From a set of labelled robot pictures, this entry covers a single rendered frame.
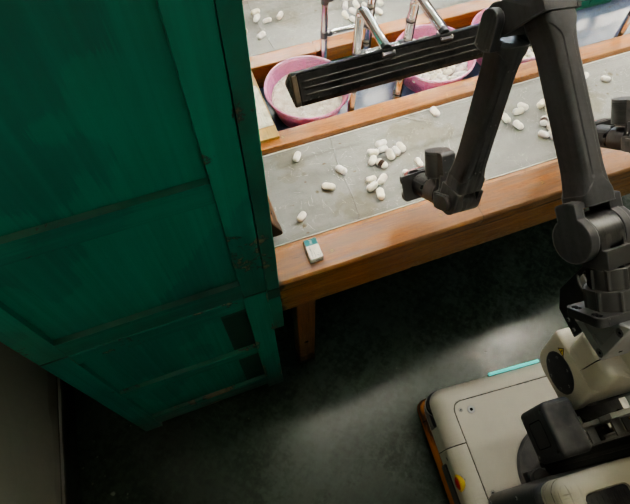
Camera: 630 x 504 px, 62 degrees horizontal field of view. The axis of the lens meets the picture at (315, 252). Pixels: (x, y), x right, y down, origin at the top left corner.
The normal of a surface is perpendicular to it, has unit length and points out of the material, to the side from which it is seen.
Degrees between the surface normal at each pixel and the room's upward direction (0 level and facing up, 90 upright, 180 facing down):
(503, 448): 0
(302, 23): 0
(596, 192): 33
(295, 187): 0
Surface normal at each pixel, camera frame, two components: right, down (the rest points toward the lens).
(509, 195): 0.00, -0.47
